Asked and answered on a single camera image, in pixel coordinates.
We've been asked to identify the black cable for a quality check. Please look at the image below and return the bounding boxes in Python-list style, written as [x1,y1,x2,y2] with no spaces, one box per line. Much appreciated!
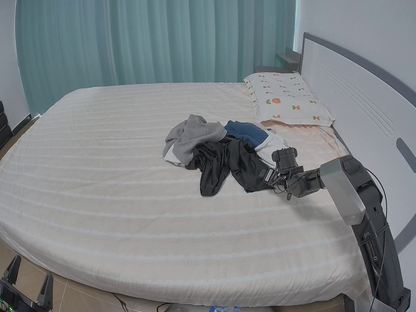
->
[366,168,390,305]
[111,292,130,312]

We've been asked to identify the grey bedside table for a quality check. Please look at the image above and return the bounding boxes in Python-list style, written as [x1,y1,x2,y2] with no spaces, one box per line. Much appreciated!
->
[255,47,302,75]

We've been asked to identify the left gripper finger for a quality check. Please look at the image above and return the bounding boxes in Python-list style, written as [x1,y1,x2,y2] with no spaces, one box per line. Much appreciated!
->
[37,271,54,306]
[5,255,22,287]

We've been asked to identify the blue-green curtain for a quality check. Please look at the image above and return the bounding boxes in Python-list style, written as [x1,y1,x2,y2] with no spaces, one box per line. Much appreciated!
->
[16,0,298,118]

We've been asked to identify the bed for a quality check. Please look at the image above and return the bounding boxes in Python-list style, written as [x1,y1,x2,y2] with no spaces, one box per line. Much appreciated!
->
[0,32,416,312]

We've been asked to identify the white printed pillow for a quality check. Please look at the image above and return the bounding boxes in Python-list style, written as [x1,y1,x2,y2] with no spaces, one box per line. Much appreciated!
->
[244,71,336,127]

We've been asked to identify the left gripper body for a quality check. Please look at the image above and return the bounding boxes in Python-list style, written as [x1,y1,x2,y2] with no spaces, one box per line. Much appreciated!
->
[0,281,52,312]

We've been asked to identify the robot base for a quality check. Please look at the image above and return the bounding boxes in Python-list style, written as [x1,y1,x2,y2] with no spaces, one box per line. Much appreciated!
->
[162,302,242,312]

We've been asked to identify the black chest of drawers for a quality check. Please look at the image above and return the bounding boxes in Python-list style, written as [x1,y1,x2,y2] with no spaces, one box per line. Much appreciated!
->
[0,101,14,150]

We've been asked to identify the black T-shirt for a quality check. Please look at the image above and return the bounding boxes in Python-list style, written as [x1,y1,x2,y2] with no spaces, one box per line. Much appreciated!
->
[185,139,278,197]

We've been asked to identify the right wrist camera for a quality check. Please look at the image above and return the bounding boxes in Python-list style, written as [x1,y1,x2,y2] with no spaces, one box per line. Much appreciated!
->
[262,167,277,185]

